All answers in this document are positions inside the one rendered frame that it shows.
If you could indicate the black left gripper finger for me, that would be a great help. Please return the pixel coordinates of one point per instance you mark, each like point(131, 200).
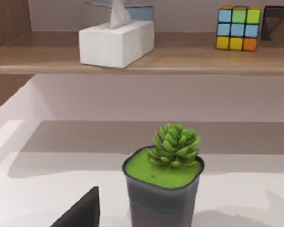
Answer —
point(85, 210)

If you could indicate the grey pot with green plant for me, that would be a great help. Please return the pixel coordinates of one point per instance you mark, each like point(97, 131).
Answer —
point(163, 189)

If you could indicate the white tissue box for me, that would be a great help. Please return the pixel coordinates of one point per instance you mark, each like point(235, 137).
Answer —
point(113, 45)

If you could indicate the wooden open shelf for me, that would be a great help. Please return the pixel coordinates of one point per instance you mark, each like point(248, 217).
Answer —
point(180, 59)

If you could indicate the light blue box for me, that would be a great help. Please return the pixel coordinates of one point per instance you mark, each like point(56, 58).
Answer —
point(142, 13)

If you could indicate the coloured puzzle cube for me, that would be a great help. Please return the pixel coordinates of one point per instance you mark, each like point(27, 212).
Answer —
point(239, 28)

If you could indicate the black and red stand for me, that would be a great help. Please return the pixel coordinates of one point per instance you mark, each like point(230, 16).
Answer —
point(274, 21)

